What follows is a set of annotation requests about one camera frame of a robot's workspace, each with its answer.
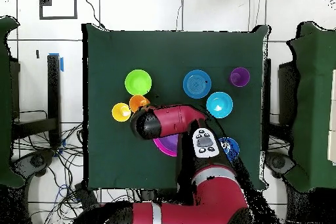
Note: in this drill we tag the purple bowl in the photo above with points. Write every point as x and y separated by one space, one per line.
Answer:
169 142

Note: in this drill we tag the orange cup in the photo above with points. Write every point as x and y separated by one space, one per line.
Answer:
136 101

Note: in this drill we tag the blue ringed flat-bottom bowl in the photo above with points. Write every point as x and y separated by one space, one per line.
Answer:
197 84

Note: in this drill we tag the large pink bowl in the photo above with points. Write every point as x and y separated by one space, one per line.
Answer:
168 153

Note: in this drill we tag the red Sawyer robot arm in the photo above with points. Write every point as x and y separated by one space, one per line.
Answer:
173 120

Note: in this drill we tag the green bowl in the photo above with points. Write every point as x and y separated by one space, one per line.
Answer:
138 82

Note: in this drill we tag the yellow cup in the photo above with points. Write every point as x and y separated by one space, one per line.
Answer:
118 109

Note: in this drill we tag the cyan bowl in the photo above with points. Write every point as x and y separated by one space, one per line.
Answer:
219 101

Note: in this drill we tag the dark blue bowl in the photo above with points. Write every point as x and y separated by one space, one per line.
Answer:
233 146

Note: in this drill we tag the purple cup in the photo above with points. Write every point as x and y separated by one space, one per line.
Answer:
240 76

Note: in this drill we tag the black stand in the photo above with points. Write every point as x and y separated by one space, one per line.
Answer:
267 90
53 90

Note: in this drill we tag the blue tape piece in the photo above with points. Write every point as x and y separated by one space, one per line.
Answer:
61 64

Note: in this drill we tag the black box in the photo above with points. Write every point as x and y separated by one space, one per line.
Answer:
86 197

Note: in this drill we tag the grey chair base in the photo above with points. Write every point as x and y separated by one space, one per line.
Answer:
279 162
36 161

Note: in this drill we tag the dark green side tablecloth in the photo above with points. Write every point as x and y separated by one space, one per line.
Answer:
5 103
315 103

